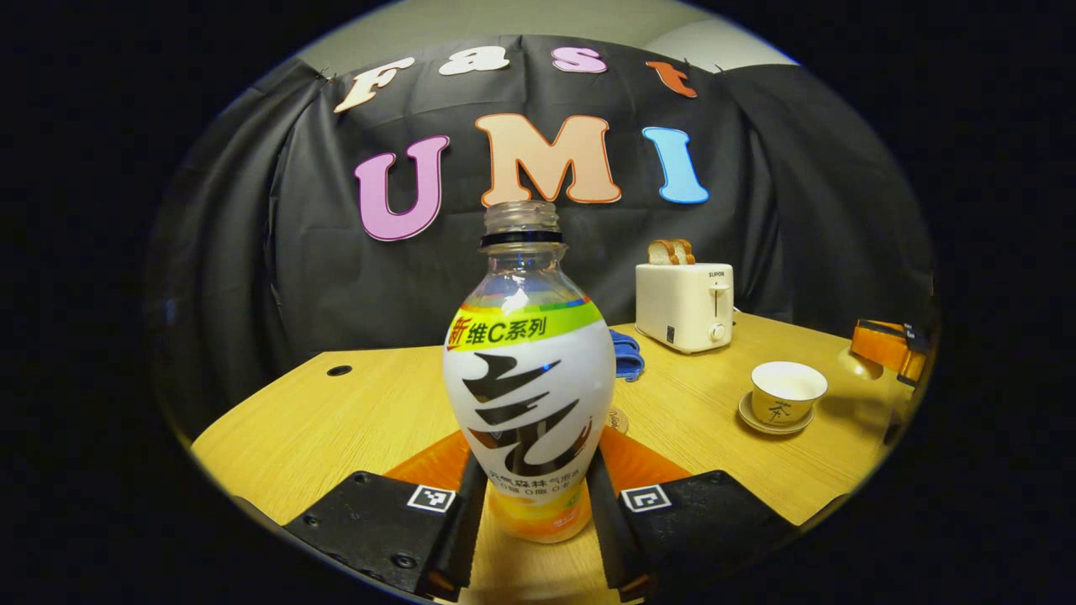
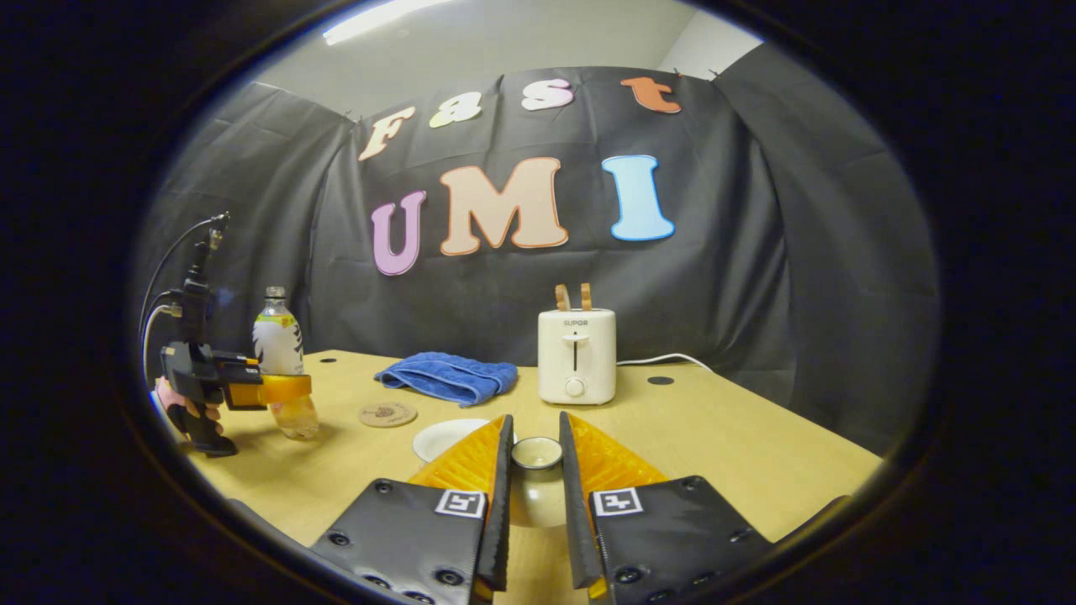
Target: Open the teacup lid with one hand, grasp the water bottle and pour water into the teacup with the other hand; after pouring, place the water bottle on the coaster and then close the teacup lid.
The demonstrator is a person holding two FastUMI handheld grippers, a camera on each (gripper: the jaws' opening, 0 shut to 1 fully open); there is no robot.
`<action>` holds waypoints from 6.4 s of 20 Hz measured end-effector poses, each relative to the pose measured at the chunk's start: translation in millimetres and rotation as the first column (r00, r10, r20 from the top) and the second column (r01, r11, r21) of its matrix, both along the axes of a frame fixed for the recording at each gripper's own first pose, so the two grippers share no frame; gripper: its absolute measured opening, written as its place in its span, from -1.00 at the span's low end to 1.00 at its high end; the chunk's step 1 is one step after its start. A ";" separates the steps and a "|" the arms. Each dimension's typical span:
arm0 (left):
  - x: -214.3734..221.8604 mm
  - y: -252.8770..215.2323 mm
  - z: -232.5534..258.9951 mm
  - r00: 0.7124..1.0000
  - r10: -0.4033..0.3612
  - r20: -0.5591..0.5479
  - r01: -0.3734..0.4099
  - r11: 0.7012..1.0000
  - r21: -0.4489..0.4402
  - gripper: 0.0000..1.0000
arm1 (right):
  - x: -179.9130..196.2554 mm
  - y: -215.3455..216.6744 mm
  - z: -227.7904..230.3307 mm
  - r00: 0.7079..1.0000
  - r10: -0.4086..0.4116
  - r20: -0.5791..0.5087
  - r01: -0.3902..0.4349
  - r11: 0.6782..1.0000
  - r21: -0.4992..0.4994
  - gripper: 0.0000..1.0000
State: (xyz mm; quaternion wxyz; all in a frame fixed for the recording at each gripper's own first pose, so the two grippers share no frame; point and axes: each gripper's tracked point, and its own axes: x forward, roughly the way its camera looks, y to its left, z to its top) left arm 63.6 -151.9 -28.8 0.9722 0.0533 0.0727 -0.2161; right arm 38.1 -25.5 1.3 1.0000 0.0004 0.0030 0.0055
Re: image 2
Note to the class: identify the clear water bottle white label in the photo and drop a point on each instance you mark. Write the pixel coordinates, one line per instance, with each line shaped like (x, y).
(277, 336)

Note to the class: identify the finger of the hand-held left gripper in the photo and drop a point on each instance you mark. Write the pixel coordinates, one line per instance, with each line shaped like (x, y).
(286, 389)

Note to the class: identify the cream ceramic teacup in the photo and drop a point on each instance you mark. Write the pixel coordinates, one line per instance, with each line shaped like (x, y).
(445, 437)

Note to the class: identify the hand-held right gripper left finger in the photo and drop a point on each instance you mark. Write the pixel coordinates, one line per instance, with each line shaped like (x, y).
(498, 521)

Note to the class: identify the round brown coaster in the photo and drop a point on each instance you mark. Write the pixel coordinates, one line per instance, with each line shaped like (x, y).
(387, 414)

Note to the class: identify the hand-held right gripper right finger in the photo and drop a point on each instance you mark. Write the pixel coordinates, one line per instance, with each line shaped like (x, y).
(578, 521)

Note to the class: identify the blue towel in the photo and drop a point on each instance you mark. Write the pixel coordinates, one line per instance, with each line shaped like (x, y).
(445, 376)

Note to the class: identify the white toaster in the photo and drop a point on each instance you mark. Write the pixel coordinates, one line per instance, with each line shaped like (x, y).
(577, 353)

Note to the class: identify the black backdrop cloth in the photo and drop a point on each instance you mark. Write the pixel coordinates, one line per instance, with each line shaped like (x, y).
(756, 252)

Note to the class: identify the toast bread slice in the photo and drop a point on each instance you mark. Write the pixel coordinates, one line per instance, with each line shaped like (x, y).
(586, 296)
(562, 297)

